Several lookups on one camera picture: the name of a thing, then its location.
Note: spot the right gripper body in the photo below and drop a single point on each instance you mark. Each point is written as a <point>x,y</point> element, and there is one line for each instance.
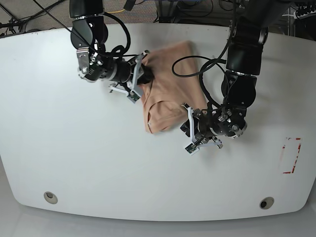
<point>93,66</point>

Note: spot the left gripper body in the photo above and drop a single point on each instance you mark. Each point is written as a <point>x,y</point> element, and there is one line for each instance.
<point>226,121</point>

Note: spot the peach T-shirt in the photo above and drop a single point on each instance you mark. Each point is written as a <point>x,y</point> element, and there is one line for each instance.
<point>163,98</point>

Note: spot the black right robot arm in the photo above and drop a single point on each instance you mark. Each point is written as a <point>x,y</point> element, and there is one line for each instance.
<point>88,36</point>

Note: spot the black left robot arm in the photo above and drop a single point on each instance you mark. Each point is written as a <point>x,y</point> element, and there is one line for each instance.
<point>244,49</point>

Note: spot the red tape rectangle marking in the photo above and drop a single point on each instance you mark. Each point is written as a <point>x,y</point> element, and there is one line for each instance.
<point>289,155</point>

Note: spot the right table grommet hole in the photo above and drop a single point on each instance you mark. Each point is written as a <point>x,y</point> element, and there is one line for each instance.
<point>266,203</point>

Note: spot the table grommet hole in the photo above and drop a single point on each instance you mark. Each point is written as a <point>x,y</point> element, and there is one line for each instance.
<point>50,197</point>
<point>266,203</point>

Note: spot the white power strip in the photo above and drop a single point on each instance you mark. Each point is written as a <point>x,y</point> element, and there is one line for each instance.
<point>305,11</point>

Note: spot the left table grommet hole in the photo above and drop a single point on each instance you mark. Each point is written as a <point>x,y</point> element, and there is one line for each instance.
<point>50,197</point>

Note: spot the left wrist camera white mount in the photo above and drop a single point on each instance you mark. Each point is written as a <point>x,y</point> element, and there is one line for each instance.
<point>201,133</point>

